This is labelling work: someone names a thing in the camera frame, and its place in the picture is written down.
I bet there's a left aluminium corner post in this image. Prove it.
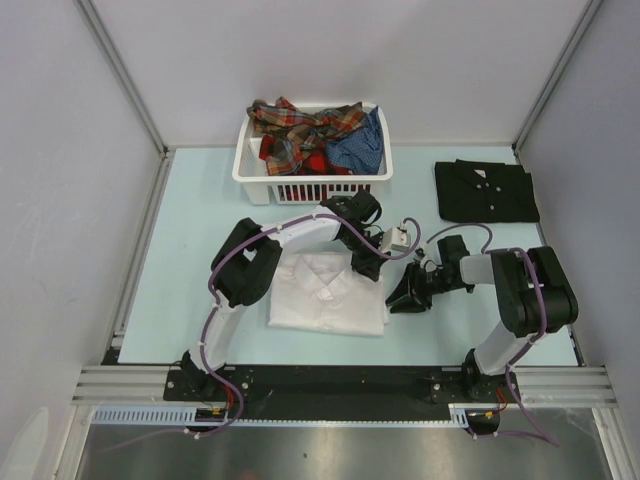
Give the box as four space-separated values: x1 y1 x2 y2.
74 0 168 158

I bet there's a brown plaid shirt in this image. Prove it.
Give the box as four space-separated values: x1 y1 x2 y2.
246 97 367 176

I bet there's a blue checked shirt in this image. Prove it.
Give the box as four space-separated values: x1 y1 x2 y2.
326 106 384 175

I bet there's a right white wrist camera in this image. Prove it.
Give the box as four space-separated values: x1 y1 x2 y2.
414 242 438 272

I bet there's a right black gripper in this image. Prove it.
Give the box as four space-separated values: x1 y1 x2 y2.
384 261 462 313

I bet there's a red black plaid shirt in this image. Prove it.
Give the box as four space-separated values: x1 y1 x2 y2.
277 152 352 201

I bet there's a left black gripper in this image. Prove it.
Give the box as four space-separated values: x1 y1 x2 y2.
340 228 390 282

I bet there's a white plastic laundry basket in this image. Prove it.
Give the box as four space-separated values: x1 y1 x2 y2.
232 97 393 205

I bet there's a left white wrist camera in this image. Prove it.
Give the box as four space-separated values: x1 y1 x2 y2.
379 227 411 254

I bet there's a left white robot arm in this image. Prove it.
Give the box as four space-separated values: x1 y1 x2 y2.
179 190 387 400

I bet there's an aluminium corner post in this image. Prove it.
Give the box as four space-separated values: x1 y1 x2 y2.
511 0 605 158
74 0 168 158

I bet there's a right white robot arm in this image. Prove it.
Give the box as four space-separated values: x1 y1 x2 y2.
386 235 579 403

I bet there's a white long sleeve shirt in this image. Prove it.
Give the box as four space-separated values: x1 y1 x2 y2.
268 252 389 337

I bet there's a folded black shirt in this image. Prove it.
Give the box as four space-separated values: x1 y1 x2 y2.
434 159 540 223

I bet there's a right aluminium corner post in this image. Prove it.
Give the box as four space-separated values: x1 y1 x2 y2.
511 0 605 158

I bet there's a white slotted cable duct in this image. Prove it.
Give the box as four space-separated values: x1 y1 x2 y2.
92 405 468 428

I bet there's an aluminium frame rail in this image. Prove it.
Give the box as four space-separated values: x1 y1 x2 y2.
69 365 173 405

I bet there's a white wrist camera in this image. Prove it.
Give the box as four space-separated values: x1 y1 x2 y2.
414 242 438 272
379 227 411 254

